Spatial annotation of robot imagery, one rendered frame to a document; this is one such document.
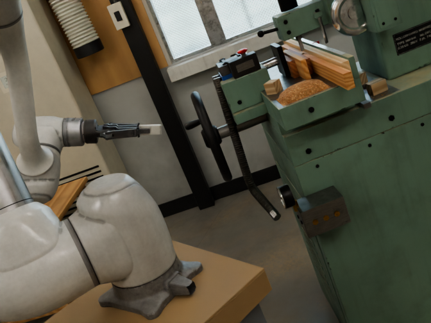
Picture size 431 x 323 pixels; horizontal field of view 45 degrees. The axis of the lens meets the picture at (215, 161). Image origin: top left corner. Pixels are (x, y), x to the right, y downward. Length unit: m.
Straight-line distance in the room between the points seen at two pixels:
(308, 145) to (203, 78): 1.63
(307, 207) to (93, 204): 0.58
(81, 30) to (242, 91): 1.49
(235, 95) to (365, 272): 0.64
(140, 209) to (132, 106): 2.01
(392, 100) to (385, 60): 0.14
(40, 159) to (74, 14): 1.42
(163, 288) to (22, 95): 0.63
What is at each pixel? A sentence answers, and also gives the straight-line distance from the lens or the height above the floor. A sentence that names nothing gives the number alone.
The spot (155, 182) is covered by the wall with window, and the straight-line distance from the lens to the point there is 3.17.
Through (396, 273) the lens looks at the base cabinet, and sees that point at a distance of 1.65.
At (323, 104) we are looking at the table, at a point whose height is 0.87.
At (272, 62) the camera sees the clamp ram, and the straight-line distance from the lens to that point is 1.54.
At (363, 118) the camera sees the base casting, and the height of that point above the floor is 0.77.
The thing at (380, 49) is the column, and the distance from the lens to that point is 1.53.
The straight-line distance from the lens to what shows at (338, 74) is 1.26.
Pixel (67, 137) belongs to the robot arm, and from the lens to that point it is 1.63.
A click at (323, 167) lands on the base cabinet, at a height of 0.68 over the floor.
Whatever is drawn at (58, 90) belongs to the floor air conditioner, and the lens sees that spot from 2.79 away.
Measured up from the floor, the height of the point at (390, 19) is 0.98.
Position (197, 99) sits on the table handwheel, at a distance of 1.48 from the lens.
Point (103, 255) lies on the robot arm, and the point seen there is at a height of 0.84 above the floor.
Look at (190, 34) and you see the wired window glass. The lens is 2.99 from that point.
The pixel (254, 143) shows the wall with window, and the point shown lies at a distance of 3.06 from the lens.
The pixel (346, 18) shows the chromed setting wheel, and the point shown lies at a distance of 1.45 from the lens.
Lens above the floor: 1.26
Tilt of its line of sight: 19 degrees down
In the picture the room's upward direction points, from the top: 22 degrees counter-clockwise
